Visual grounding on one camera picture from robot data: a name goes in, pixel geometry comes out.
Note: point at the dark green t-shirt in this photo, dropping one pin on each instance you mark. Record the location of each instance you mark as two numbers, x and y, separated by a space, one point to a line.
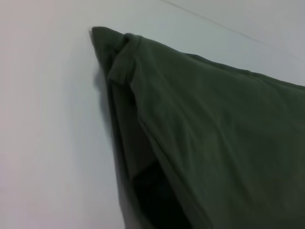
214 143

